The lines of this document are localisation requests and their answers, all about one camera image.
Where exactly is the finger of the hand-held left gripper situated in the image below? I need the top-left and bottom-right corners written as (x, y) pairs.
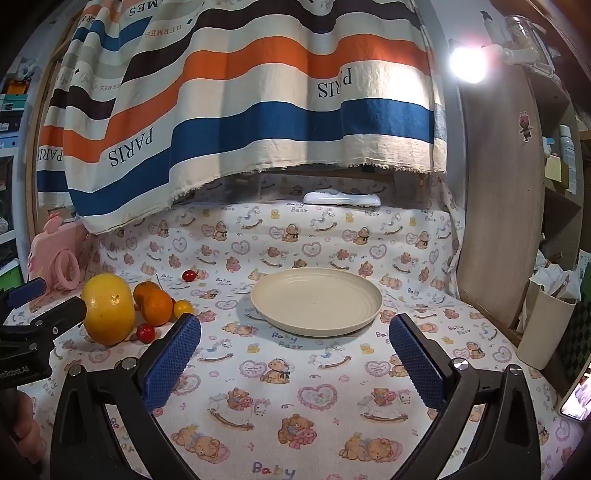
top-left (0, 277), bottom-right (48, 317)
top-left (0, 296), bottom-right (88, 343)

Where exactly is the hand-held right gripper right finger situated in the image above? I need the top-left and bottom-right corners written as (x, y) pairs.
top-left (388, 313), bottom-right (541, 480)

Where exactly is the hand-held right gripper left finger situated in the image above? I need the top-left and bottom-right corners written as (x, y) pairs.
top-left (50, 313), bottom-right (204, 480)

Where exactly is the plain orange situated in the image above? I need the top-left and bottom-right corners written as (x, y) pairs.
top-left (140, 288), bottom-right (174, 326)

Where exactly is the large yellow apple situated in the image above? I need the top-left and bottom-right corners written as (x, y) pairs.
top-left (81, 273), bottom-right (136, 346)

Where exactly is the orange with stem mark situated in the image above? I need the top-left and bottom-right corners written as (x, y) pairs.
top-left (133, 281), bottom-right (162, 310)

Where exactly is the cream round plate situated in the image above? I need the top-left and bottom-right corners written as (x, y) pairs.
top-left (250, 268), bottom-right (383, 337)

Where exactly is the person's left hand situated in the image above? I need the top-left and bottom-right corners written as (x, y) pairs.
top-left (0, 392), bottom-right (47, 467)

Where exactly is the bear printed blanket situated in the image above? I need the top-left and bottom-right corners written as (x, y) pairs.
top-left (9, 173), bottom-right (587, 480)

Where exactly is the beige waste bin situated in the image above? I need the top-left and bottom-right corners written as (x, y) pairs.
top-left (516, 277), bottom-right (578, 370)

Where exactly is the storage shelf with boxes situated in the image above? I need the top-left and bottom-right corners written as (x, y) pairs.
top-left (0, 60), bottom-right (42, 287)

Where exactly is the smartphone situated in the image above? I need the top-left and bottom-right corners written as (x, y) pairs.
top-left (558, 360), bottom-right (591, 422)

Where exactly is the crumpled white paper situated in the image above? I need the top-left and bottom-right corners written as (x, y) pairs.
top-left (531, 263), bottom-right (583, 303)

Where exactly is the green checkered board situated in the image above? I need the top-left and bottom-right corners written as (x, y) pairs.
top-left (570, 305), bottom-right (591, 365)

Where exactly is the white remote control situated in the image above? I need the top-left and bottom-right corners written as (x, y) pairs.
top-left (303, 191), bottom-right (382, 208)

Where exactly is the wooden shelf unit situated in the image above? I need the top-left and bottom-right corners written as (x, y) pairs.
top-left (526, 0), bottom-right (591, 407)

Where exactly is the white spray can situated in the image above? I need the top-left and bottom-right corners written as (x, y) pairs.
top-left (558, 124), bottom-right (576, 195)

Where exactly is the striped hanging cloth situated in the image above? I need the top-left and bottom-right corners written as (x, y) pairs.
top-left (34, 0), bottom-right (448, 234)

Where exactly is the white clip lamp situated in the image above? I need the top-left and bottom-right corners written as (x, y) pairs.
top-left (448, 39), bottom-right (541, 85)

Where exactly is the clear glass jar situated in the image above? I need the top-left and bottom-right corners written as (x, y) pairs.
top-left (503, 15), bottom-right (548, 51)

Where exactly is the pink toy with ring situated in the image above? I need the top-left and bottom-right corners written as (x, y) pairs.
top-left (28, 213), bottom-right (88, 292)

